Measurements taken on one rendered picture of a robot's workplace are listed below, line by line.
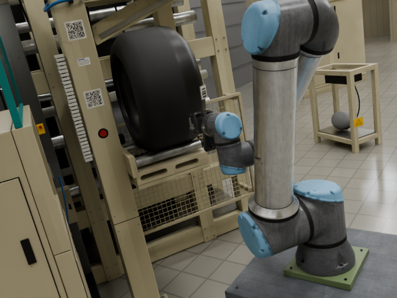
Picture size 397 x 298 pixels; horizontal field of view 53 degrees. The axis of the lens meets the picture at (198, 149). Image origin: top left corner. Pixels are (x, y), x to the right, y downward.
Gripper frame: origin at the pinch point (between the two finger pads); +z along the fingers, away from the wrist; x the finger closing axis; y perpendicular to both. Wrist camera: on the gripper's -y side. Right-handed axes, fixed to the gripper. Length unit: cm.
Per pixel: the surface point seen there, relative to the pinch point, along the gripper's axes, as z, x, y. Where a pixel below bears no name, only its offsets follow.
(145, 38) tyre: 12.1, 7.2, 41.6
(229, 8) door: 624, -371, 150
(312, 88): 188, -207, -18
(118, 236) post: 31, 39, -44
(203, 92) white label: 4.0, -9.9, 13.6
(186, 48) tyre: 6.6, -8.0, 33.7
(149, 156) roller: 18.7, 17.2, -9.0
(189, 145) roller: 18.6, -2.7, -9.1
